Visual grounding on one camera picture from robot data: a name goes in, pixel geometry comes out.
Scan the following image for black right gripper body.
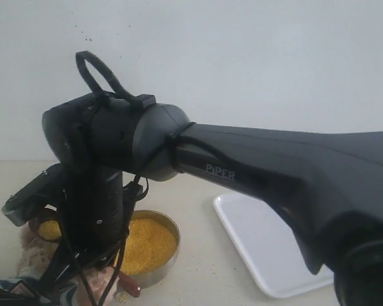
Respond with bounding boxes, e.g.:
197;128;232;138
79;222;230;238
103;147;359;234
63;166;123;254

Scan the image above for beige teddy bear striped sweater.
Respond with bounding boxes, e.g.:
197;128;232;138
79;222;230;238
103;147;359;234
0;225;117;305

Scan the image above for dark wooden spoon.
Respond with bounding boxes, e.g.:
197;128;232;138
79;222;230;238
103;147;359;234
28;208;141;298

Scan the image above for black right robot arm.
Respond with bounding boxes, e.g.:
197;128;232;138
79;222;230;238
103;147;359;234
42;94;383;305

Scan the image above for steel bowl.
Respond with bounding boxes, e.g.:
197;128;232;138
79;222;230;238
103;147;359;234
128;210;180;289

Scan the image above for yellow millet grains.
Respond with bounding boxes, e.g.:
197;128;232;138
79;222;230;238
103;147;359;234
120;218;177;275

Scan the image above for white rectangular plastic tray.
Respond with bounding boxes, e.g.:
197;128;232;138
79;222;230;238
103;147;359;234
213;193;333;299

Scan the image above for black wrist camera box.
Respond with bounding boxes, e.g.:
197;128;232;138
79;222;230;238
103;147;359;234
1;163;65;227

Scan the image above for black braided cable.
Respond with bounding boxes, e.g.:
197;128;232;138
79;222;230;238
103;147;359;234
59;50;240;306

